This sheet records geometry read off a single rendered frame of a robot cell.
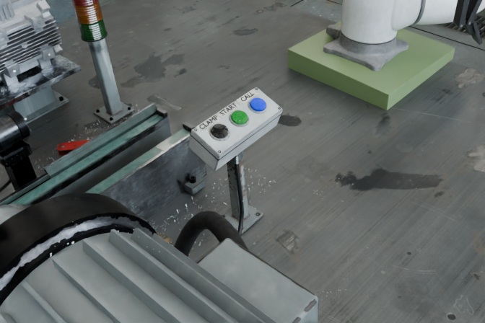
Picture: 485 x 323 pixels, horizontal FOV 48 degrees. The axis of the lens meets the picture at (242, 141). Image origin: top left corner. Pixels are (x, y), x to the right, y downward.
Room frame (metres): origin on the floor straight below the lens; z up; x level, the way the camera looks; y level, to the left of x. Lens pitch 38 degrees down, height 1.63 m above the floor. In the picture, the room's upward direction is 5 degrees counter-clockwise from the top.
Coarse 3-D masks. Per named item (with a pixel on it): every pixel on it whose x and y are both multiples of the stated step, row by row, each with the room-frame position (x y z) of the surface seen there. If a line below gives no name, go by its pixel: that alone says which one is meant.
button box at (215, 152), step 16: (256, 96) 0.84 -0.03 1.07; (224, 112) 0.79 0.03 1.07; (256, 112) 0.80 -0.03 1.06; (272, 112) 0.81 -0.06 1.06; (208, 128) 0.75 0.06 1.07; (240, 128) 0.76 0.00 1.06; (256, 128) 0.77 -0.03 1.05; (192, 144) 0.75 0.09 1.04; (208, 144) 0.72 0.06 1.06; (224, 144) 0.72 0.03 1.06; (240, 144) 0.74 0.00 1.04; (208, 160) 0.72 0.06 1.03; (224, 160) 0.72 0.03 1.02
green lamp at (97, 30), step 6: (102, 18) 1.23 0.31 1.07; (78, 24) 1.21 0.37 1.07; (90, 24) 1.19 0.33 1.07; (96, 24) 1.20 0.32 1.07; (102, 24) 1.22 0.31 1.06; (84, 30) 1.20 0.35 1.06; (90, 30) 1.19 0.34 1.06; (96, 30) 1.20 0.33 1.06; (102, 30) 1.21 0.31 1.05; (84, 36) 1.20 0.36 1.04; (90, 36) 1.19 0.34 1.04; (96, 36) 1.20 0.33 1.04; (102, 36) 1.21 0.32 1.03
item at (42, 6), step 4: (44, 0) 1.32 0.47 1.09; (36, 4) 1.31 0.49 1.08; (40, 4) 1.30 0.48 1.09; (44, 4) 1.31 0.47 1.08; (40, 8) 1.30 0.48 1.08; (44, 8) 1.30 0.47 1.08; (48, 8) 1.31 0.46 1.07; (40, 12) 1.30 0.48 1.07; (44, 12) 1.31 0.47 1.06; (56, 48) 1.30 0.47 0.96; (60, 48) 1.31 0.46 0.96; (56, 52) 1.30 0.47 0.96; (60, 52) 1.31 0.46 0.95; (0, 76) 1.19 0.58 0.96; (0, 80) 1.18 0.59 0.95
